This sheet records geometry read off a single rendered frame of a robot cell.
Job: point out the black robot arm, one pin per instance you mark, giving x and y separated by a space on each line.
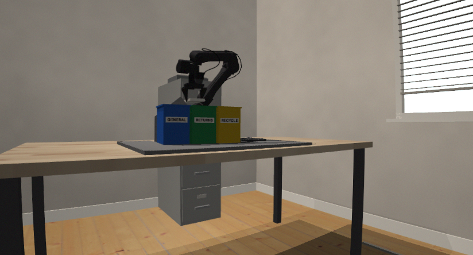
199 57

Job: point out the yellow open-top bin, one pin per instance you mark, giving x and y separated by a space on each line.
228 124

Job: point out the green bin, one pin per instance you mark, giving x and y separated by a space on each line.
202 124

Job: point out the white well plate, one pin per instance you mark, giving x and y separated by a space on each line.
195 100

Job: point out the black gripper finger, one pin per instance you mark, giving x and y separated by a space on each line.
185 92
202 92

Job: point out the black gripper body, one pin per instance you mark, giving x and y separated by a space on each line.
192 86

